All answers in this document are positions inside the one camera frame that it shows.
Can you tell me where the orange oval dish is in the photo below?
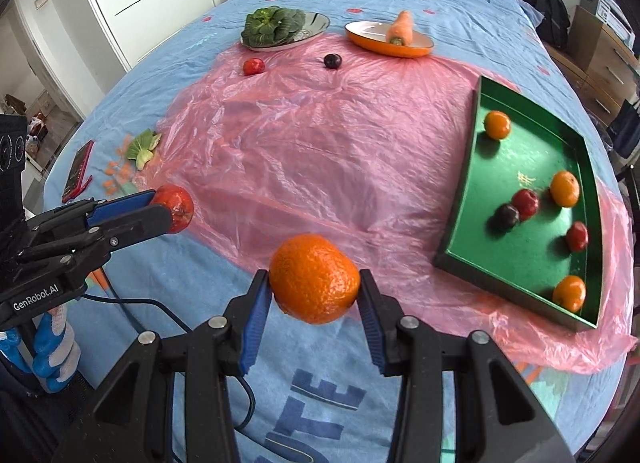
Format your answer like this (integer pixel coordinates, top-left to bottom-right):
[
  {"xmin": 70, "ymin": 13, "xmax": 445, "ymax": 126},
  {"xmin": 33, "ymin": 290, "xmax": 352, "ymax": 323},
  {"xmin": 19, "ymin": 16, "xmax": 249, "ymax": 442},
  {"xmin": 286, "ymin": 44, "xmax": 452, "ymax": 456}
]
[{"xmin": 344, "ymin": 20, "xmax": 434, "ymax": 59}]

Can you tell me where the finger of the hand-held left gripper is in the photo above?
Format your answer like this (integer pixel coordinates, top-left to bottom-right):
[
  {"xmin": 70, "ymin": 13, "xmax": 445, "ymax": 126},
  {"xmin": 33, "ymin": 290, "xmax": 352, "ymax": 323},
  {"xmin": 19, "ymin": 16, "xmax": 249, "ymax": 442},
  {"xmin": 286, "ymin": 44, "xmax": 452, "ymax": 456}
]
[
  {"xmin": 30, "ymin": 190, "xmax": 160, "ymax": 239},
  {"xmin": 30, "ymin": 206, "xmax": 172, "ymax": 289}
]

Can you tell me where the red phone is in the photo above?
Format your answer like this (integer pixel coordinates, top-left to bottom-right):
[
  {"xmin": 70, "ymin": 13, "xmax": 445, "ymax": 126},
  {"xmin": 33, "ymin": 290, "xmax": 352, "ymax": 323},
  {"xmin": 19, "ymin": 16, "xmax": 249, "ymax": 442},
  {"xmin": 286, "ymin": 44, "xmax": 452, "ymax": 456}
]
[{"xmin": 61, "ymin": 140, "xmax": 96, "ymax": 204}]

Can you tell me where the wooden drawer cabinet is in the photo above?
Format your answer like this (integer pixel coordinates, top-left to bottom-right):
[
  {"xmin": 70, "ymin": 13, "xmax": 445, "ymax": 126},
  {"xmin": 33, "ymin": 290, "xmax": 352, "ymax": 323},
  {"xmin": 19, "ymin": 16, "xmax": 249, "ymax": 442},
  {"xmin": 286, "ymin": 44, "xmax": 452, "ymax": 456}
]
[{"xmin": 542, "ymin": 6, "xmax": 640, "ymax": 129}]

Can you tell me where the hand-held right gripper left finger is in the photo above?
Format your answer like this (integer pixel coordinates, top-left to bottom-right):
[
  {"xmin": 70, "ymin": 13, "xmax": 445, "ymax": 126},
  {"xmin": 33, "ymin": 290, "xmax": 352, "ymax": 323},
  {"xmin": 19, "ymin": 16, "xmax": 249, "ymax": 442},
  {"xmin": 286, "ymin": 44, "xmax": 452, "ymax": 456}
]
[{"xmin": 52, "ymin": 269, "xmax": 273, "ymax": 463}]

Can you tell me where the orange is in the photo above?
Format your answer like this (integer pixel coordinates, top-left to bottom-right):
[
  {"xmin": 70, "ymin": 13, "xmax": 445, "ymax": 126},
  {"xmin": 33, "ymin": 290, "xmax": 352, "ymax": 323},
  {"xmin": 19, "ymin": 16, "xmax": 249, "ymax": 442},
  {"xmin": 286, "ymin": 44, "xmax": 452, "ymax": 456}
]
[
  {"xmin": 484, "ymin": 110, "xmax": 512, "ymax": 140},
  {"xmin": 550, "ymin": 170, "xmax": 581, "ymax": 208},
  {"xmin": 552, "ymin": 275, "xmax": 587, "ymax": 314},
  {"xmin": 269, "ymin": 234, "xmax": 361, "ymax": 325}
]

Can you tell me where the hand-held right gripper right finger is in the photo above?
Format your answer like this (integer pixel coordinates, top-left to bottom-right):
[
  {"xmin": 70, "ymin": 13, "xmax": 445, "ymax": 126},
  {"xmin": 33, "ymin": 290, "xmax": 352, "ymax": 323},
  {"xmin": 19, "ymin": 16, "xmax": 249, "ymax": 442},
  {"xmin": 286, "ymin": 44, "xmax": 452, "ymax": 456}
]
[{"xmin": 356, "ymin": 268, "xmax": 576, "ymax": 463}]

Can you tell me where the person's left hand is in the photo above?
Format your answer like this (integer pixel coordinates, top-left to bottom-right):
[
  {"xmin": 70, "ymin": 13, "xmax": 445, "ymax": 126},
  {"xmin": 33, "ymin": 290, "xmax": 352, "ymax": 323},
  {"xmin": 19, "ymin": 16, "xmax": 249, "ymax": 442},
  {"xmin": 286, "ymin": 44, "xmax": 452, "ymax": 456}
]
[{"xmin": 0, "ymin": 305, "xmax": 82, "ymax": 394}]

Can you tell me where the blue printed bedsheet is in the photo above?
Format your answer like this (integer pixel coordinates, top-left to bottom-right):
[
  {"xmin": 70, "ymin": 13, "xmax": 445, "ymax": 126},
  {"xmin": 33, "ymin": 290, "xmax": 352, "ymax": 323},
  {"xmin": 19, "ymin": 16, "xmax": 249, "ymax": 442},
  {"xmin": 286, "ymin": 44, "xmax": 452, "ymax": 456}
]
[{"xmin": 42, "ymin": 0, "xmax": 631, "ymax": 463}]

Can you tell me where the orange carrot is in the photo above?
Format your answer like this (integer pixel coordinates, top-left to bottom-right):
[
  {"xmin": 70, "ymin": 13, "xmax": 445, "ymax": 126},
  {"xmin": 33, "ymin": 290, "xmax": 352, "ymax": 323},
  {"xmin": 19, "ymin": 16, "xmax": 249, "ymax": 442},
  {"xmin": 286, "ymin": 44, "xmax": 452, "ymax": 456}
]
[{"xmin": 386, "ymin": 10, "xmax": 415, "ymax": 46}]

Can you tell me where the grey printer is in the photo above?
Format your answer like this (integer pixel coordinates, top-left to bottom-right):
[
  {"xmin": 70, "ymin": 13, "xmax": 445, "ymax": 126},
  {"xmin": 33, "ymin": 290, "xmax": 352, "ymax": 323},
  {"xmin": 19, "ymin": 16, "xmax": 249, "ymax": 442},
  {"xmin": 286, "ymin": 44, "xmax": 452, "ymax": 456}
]
[{"xmin": 580, "ymin": 0, "xmax": 636, "ymax": 34}]

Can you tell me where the pink plastic sheet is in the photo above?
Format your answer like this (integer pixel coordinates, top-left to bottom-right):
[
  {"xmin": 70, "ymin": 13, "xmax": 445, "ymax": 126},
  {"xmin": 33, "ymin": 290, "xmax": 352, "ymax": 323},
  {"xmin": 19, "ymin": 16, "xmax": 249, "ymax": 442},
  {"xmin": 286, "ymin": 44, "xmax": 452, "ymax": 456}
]
[{"xmin": 157, "ymin": 33, "xmax": 638, "ymax": 374}]

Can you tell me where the pile of carrot pieces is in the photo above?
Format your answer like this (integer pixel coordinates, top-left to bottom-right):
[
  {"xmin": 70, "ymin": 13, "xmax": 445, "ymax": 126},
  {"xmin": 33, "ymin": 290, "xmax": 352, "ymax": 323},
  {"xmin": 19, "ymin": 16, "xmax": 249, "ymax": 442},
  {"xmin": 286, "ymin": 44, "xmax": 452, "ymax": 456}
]
[{"xmin": 102, "ymin": 136, "xmax": 136, "ymax": 194}]

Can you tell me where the silver metal plate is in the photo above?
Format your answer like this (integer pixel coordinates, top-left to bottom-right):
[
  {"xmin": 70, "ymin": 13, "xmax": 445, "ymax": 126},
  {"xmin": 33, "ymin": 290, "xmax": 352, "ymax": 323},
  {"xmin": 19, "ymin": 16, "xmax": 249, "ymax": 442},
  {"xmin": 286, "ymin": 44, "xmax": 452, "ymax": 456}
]
[{"xmin": 240, "ymin": 12, "xmax": 332, "ymax": 52}]

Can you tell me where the green tray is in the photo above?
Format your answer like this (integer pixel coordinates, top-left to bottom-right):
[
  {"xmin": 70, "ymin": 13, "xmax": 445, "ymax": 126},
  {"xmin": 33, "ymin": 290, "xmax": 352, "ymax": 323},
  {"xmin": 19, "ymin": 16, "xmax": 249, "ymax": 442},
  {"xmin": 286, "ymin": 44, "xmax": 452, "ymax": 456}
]
[{"xmin": 434, "ymin": 74, "xmax": 601, "ymax": 331}]

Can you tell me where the black cable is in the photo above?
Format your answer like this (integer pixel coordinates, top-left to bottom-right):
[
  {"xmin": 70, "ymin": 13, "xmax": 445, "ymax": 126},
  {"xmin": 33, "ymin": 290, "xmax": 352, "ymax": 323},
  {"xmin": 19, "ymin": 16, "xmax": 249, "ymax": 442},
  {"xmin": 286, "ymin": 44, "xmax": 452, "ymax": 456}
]
[{"xmin": 80, "ymin": 293, "xmax": 256, "ymax": 431}]

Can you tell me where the green bok choy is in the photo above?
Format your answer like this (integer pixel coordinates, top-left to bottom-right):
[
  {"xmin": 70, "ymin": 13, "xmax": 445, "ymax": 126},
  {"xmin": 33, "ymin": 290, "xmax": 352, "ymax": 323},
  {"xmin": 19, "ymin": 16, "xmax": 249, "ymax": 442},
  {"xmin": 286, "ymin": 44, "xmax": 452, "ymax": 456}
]
[{"xmin": 241, "ymin": 6, "xmax": 307, "ymax": 46}]

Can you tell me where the dark cloth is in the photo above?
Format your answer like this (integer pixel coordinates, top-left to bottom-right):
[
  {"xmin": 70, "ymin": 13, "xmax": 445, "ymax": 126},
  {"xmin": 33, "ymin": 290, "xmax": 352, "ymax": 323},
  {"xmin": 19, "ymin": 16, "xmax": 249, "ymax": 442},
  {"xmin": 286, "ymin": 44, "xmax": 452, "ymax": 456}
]
[{"xmin": 605, "ymin": 98, "xmax": 640, "ymax": 169}]

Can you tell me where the black backpack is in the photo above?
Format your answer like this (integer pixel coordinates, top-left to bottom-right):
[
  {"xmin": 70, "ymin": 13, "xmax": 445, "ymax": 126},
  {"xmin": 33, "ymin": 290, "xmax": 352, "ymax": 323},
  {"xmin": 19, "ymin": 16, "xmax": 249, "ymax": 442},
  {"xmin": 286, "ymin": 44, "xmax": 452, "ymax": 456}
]
[{"xmin": 522, "ymin": 0, "xmax": 571, "ymax": 49}]

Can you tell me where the bok choy leaf piece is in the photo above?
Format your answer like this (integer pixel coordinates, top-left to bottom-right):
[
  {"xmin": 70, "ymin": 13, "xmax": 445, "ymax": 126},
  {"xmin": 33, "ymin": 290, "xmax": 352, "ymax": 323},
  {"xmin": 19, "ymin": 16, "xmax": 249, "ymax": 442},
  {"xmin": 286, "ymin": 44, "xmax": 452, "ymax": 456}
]
[{"xmin": 125, "ymin": 129, "xmax": 162, "ymax": 169}]

